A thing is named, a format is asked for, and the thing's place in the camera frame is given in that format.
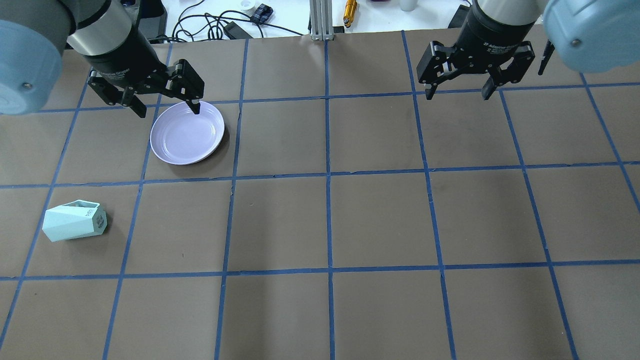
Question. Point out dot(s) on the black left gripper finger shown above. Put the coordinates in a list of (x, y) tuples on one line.
[(112, 95), (185, 84)]

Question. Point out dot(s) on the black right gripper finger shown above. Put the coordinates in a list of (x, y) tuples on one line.
[(435, 67), (522, 59)]

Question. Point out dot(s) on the lavender plate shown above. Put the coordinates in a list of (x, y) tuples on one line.
[(180, 137)]

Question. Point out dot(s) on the black power adapter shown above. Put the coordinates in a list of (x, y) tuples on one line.
[(234, 32)]

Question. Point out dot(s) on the mint green faceted cup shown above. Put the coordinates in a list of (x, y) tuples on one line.
[(74, 220)]

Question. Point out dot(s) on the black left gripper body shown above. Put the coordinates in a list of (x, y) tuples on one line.
[(121, 56)]

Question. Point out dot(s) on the white cup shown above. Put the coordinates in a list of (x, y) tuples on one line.
[(408, 5)]

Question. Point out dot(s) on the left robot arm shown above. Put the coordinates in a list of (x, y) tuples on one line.
[(35, 33)]

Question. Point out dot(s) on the white tape roll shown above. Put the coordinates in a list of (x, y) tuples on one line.
[(247, 6)]

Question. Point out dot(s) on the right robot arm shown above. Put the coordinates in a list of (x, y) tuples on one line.
[(590, 36)]

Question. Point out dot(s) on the aluminium frame post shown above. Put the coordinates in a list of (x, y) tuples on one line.
[(321, 20)]

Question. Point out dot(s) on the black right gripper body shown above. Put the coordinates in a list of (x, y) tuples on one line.
[(492, 36)]

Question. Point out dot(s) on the orange tool handle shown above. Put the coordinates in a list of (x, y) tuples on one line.
[(349, 13)]

